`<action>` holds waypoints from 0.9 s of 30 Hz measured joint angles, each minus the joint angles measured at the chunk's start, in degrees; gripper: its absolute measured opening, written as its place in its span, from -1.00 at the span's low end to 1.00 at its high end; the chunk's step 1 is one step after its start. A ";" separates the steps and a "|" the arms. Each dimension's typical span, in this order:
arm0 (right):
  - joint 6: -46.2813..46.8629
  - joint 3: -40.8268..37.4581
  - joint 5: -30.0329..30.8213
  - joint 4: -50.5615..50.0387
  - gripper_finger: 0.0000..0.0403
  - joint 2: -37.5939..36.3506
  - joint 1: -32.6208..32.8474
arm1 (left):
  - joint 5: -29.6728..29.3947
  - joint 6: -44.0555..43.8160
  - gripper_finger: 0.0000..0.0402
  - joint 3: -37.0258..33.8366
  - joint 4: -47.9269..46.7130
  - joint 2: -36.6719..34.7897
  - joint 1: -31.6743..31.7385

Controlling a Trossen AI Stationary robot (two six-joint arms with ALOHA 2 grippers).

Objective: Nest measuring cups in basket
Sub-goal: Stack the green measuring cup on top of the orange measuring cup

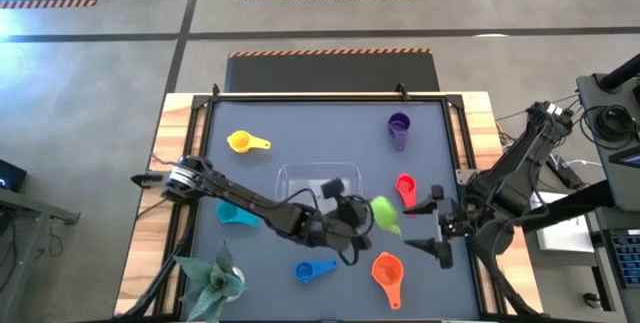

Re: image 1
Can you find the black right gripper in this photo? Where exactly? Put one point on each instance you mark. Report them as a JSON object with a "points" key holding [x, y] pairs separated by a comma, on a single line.
{"points": [[452, 220]]}

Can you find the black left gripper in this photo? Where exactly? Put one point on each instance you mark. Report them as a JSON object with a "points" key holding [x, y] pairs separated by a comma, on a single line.
{"points": [[352, 223]]}

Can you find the green measuring cup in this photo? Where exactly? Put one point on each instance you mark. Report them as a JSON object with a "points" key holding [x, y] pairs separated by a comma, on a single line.
{"points": [[385, 213]]}

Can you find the red measuring cup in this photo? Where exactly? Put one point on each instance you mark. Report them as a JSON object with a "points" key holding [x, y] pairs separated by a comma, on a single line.
{"points": [[406, 188]]}

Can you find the orange measuring cup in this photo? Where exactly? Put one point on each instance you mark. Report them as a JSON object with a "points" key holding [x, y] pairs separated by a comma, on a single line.
{"points": [[387, 270]]}

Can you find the clear plastic basket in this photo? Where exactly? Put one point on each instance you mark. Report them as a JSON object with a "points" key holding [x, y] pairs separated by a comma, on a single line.
{"points": [[310, 175]]}

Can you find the blue measuring cup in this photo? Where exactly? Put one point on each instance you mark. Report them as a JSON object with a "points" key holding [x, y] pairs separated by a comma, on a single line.
{"points": [[306, 271]]}

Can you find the purple measuring cup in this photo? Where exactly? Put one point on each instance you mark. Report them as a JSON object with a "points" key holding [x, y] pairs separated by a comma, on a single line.
{"points": [[399, 130]]}

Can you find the teal measuring cup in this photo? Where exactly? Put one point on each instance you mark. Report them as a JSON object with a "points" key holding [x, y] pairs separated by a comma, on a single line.
{"points": [[232, 214]]}

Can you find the yellow measuring cup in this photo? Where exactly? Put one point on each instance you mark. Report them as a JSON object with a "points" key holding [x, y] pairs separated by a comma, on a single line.
{"points": [[240, 141]]}

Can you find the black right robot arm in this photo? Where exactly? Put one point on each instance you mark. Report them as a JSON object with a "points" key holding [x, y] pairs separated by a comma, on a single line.
{"points": [[520, 163]]}

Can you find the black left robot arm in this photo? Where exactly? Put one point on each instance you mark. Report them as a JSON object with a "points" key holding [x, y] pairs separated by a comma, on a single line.
{"points": [[240, 195]]}

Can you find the grey table mat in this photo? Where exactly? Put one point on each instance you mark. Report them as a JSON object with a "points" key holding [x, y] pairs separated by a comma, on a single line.
{"points": [[325, 133]]}

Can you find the white plant pot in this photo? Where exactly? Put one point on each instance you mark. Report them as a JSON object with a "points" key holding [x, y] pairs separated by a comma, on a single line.
{"points": [[239, 275]]}

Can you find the white flat box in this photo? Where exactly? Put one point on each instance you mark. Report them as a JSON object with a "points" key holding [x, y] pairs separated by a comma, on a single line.
{"points": [[565, 235]]}

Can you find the black support beam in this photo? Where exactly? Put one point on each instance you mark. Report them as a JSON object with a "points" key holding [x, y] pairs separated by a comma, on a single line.
{"points": [[570, 206]]}

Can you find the black power strip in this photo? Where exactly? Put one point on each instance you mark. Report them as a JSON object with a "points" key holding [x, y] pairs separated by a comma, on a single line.
{"points": [[567, 174]]}

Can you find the green artificial succulent plant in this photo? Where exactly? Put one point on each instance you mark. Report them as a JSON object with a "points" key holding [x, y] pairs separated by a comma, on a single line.
{"points": [[210, 283]]}

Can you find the small black floor object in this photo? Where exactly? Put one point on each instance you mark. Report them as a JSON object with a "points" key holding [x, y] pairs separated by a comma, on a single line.
{"points": [[591, 300]]}

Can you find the grey equipment cart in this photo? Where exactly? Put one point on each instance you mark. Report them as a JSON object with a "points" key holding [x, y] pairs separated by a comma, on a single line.
{"points": [[620, 183]]}

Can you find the dark keyboard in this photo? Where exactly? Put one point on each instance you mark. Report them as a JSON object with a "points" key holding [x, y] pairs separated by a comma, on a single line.
{"points": [[627, 258]]}

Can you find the black round pole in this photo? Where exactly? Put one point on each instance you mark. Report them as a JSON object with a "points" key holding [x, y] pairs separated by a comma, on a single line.
{"points": [[622, 74]]}

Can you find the grey side desk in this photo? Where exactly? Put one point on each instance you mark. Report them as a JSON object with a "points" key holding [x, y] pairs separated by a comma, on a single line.
{"points": [[35, 205]]}

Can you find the black monitor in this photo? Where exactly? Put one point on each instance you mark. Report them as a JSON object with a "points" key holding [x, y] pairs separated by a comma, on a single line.
{"points": [[11, 175]]}

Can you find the black metal table frame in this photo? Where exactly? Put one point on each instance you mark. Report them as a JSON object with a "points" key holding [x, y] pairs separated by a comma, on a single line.
{"points": [[325, 97]]}

